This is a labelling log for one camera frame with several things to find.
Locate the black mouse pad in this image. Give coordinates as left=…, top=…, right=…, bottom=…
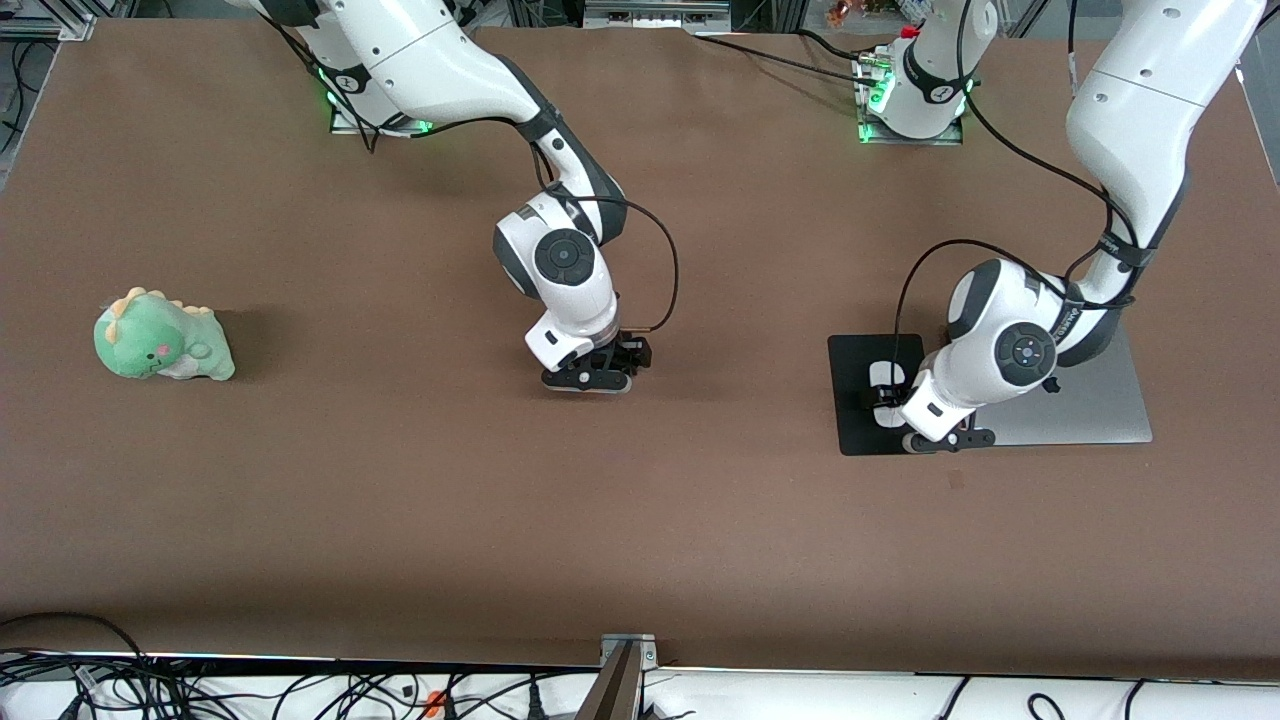
left=828, top=334, right=941, bottom=457

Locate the green dinosaur plush toy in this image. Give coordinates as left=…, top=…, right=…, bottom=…
left=93, top=287, right=237, bottom=383

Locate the metal camera post bracket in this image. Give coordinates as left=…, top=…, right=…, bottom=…
left=578, top=633, right=659, bottom=720

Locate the grey metal rack unit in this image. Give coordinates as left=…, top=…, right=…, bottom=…
left=583, top=0, right=732, bottom=34

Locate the short black table cable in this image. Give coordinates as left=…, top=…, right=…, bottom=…
left=798, top=28, right=876, bottom=63

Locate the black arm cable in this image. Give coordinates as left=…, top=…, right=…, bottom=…
left=545, top=195, right=680, bottom=333
left=893, top=0, right=1142, bottom=401

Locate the long black table cable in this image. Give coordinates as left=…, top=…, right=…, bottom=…
left=695, top=33, right=886, bottom=91

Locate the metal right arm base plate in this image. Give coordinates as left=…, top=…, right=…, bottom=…
left=329, top=95, right=438, bottom=136

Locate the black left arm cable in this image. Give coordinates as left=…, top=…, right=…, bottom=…
left=893, top=0, right=1142, bottom=401

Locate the black looped floor cable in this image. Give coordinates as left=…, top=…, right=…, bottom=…
left=0, top=611, right=153, bottom=720

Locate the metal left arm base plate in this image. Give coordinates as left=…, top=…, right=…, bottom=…
left=857, top=52, right=966, bottom=147

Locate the white computer mouse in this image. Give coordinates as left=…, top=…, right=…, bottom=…
left=868, top=360, right=907, bottom=433

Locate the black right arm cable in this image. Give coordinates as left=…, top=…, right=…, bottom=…
left=545, top=195, right=680, bottom=333

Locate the grey closed laptop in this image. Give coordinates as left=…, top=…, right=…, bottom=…
left=975, top=325, right=1154, bottom=447

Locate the aluminium frame corner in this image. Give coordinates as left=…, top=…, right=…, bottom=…
left=0, top=0, right=97, bottom=42

